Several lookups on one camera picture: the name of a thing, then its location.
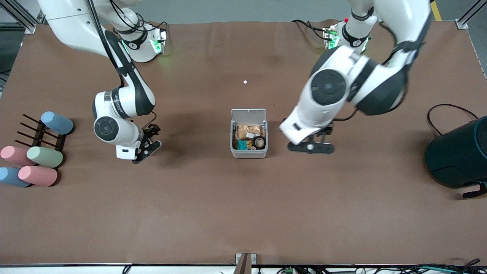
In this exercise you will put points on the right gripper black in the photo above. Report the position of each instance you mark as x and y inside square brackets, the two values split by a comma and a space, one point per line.
[151, 132]

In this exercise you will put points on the dark teal round container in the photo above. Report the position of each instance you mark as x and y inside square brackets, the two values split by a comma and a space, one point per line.
[456, 156]

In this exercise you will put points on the white square lidded trash bin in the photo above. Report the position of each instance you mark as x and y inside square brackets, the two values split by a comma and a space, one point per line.
[249, 115]

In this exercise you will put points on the black curved stand foot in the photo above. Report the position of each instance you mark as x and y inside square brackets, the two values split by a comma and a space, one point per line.
[475, 192]

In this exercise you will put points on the green plastic cup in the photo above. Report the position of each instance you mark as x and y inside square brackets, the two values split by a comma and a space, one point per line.
[45, 156]

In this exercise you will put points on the brown table cover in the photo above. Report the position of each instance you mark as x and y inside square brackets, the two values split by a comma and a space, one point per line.
[243, 209]

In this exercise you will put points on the aluminium frame profile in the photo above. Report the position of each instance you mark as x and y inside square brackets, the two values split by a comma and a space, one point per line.
[461, 24]
[23, 19]

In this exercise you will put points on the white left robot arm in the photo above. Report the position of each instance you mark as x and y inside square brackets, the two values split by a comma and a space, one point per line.
[329, 87]

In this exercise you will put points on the metal clamp bracket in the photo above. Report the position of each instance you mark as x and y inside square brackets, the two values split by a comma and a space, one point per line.
[240, 257]

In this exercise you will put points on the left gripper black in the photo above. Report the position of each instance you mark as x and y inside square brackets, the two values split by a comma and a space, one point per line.
[328, 130]

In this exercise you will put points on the metal base connector bracket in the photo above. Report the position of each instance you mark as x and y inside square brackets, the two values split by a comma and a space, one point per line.
[159, 40]
[330, 38]

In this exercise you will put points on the brown post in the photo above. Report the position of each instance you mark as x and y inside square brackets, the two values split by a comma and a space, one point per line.
[243, 266]

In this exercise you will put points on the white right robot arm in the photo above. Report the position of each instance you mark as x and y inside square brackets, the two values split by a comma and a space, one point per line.
[114, 127]

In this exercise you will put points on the dark cup rack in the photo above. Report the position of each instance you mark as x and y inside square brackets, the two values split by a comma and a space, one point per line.
[40, 131]

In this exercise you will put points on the pink plastic cup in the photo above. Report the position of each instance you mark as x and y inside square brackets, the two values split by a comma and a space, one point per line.
[38, 176]
[13, 155]

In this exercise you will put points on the blue plastic cup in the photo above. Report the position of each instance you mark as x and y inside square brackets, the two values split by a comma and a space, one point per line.
[57, 122]
[10, 177]

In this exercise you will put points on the black tape roll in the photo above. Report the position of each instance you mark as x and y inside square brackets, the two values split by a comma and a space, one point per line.
[259, 142]

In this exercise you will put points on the teal snack wrapper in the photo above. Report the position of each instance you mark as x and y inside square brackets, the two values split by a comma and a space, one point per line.
[242, 145]

